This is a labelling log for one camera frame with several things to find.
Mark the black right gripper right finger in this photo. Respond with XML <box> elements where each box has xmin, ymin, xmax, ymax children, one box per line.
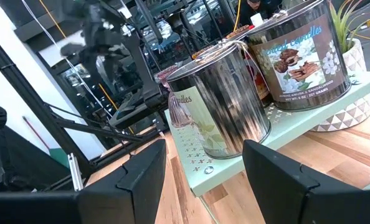
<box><xmin>242</xmin><ymin>139</ymin><xmax>365</xmax><ymax>224</ymax></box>

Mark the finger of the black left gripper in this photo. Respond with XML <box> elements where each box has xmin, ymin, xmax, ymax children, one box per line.
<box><xmin>59</xmin><ymin>42</ymin><xmax>88</xmax><ymax>58</ymax></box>

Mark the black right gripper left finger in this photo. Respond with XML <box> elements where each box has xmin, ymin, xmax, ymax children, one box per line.
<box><xmin>77</xmin><ymin>139</ymin><xmax>168</xmax><ymax>224</ymax></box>

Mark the pink glass candle holder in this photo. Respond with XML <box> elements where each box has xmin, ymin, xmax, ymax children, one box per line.
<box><xmin>154</xmin><ymin>64</ymin><xmax>192</xmax><ymax>129</ymax></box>

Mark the candle tin pale label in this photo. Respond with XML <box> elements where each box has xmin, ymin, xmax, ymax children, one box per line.
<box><xmin>166</xmin><ymin>39</ymin><xmax>272</xmax><ymax>160</ymax></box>

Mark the amber glass candle holder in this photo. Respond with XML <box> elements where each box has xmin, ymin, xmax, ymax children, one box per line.
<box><xmin>191</xmin><ymin>45</ymin><xmax>216</xmax><ymax>60</ymax></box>
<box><xmin>224</xmin><ymin>24</ymin><xmax>255</xmax><ymax>40</ymax></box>

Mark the candle tin red heart label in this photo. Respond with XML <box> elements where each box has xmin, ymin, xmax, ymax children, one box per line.
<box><xmin>245</xmin><ymin>46</ymin><xmax>270</xmax><ymax>101</ymax></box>

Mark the candle tin brown label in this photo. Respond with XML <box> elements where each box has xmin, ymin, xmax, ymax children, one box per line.
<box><xmin>245</xmin><ymin>0</ymin><xmax>353</xmax><ymax>112</ymax></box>

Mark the silver aluminium extrusion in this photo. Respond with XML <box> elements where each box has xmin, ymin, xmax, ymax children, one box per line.
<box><xmin>67</xmin><ymin>152</ymin><xmax>85</xmax><ymax>192</ymax></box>

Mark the white geometric plant pot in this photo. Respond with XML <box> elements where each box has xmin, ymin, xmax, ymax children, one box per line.
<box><xmin>309</xmin><ymin>37</ymin><xmax>370</xmax><ymax>133</ymax></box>

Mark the person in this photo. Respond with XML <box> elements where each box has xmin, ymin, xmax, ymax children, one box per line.
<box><xmin>237</xmin><ymin>0</ymin><xmax>287</xmax><ymax>27</ymax></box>

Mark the spiky artificial air plant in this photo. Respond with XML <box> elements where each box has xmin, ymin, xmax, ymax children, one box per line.
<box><xmin>327</xmin><ymin>0</ymin><xmax>370</xmax><ymax>54</ymax></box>

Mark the yellow cable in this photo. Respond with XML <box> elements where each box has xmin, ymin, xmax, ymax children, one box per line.
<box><xmin>37</xmin><ymin>0</ymin><xmax>136</xmax><ymax>135</ymax></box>

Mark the black aluminium table frame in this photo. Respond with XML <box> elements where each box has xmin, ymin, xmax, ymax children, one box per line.
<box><xmin>0</xmin><ymin>27</ymin><xmax>173</xmax><ymax>191</ymax></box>

